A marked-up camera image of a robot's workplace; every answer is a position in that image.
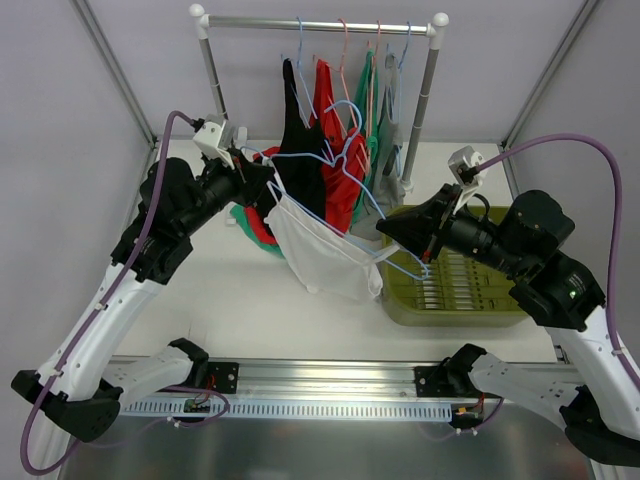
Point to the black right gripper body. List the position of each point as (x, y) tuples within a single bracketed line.
[(438, 223)]

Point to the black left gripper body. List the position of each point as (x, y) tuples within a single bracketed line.
[(245, 179)]

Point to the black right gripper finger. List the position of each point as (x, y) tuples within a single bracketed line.
[(414, 224), (423, 244)]

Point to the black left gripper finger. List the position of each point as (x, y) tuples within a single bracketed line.
[(252, 171), (257, 194)]

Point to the black tank top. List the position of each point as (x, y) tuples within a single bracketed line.
[(307, 188)]

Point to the red tank top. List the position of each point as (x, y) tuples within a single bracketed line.
[(341, 193)]

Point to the white tank top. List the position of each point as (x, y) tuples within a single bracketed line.
[(321, 259)]

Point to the light blue wire hanger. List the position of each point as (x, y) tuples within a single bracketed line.
[(383, 255)]

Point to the green tank top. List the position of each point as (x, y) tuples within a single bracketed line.
[(361, 102)]

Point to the salmon wire hanger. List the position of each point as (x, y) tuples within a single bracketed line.
[(372, 93)]

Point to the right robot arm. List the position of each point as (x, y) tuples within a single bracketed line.
[(600, 417)]

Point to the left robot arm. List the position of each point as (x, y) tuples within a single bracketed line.
[(76, 388)]

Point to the grey tank top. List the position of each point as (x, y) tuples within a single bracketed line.
[(384, 184)]

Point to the olive green plastic basket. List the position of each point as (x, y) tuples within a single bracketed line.
[(452, 291)]

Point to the white silver clothes rack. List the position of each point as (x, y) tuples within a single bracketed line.
[(434, 31)]

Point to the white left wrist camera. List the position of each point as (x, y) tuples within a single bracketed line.
[(214, 137)]

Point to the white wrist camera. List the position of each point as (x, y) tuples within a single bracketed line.
[(464, 165), (214, 137)]

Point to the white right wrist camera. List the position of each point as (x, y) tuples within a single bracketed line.
[(464, 165)]

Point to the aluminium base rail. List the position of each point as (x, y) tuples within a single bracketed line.
[(326, 379)]

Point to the white slotted cable duct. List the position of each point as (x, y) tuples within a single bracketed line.
[(256, 408)]

